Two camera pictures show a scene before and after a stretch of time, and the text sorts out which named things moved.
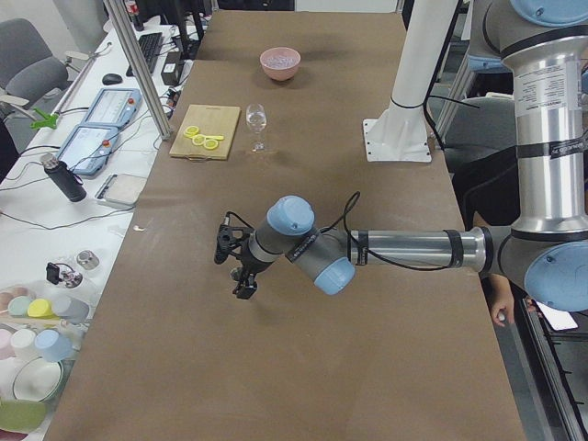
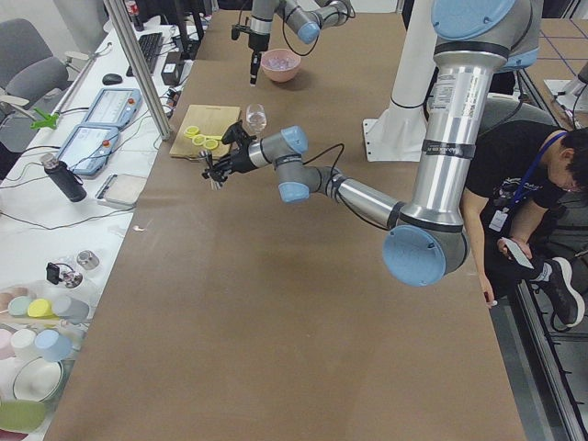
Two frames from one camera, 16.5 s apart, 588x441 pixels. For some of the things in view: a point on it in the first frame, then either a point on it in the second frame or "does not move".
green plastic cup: [18, 306] does not move
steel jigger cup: [237, 274] -> [215, 185]
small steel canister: [87, 259] does not move
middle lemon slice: [198, 140] does not move
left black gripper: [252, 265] -> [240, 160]
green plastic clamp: [50, 121] does not move
